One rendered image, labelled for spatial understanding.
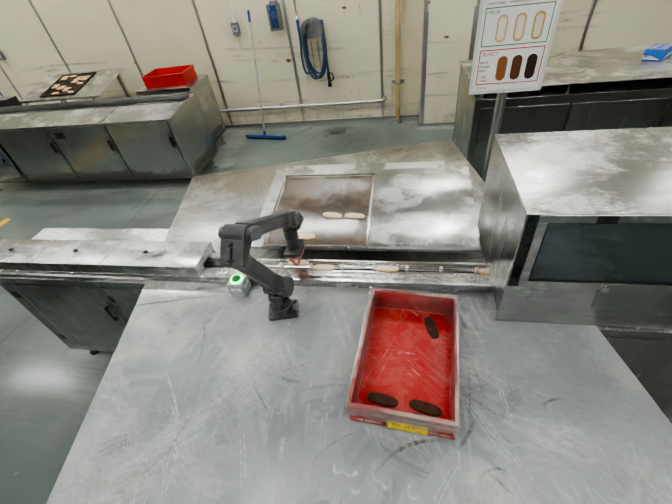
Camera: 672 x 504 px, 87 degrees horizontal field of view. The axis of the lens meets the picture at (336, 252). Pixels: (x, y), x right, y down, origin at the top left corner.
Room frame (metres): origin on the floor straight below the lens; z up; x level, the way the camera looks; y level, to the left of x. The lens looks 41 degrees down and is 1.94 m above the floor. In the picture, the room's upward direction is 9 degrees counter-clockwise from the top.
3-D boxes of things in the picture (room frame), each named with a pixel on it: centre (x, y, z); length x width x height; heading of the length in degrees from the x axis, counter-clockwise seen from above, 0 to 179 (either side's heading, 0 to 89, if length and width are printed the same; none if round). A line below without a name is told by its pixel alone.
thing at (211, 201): (1.68, 0.01, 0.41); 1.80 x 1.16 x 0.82; 89
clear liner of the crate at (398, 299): (0.64, -0.19, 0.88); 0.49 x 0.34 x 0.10; 161
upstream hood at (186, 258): (1.44, 1.22, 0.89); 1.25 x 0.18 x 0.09; 75
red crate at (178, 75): (4.70, 1.62, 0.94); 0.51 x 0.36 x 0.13; 79
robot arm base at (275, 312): (0.95, 0.25, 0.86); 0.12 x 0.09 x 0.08; 89
